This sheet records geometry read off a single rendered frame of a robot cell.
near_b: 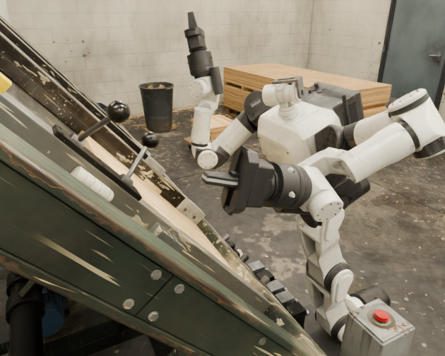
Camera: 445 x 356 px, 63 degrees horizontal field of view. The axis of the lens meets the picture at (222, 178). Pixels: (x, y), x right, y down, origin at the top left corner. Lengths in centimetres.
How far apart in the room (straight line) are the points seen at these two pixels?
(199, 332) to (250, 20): 694
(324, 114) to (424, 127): 43
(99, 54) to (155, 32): 97
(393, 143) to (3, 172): 65
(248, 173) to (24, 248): 36
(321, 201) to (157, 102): 475
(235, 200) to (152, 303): 23
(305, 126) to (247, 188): 52
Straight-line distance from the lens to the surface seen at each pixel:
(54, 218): 43
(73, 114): 115
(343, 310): 188
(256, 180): 65
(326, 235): 143
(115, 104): 62
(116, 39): 626
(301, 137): 111
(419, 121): 80
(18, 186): 42
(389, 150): 78
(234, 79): 604
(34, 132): 65
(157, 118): 545
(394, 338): 106
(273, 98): 116
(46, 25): 607
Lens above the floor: 166
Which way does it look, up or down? 25 degrees down
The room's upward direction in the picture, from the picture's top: straight up
